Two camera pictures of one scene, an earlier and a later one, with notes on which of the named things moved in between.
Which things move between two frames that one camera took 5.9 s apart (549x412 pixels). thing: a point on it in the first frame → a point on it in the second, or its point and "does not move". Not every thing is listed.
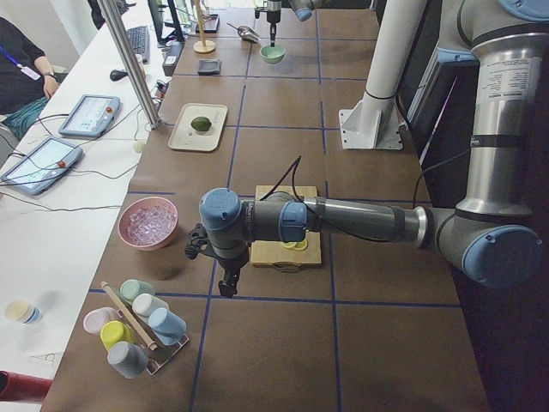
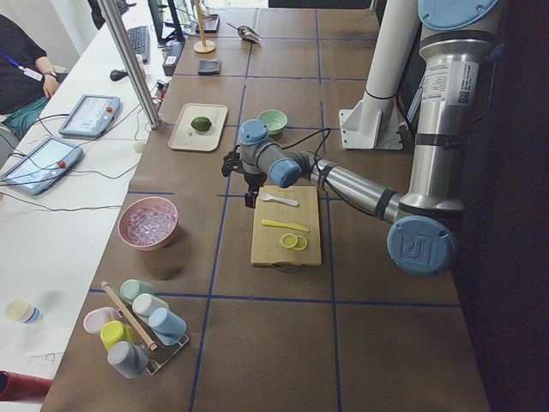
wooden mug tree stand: x=203 y=46 does not move
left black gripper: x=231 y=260 → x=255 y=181
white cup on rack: x=144 y=304 does not move
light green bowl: x=272 y=55 → x=276 y=120
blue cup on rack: x=168 y=327 does not move
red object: x=17 y=386 does not move
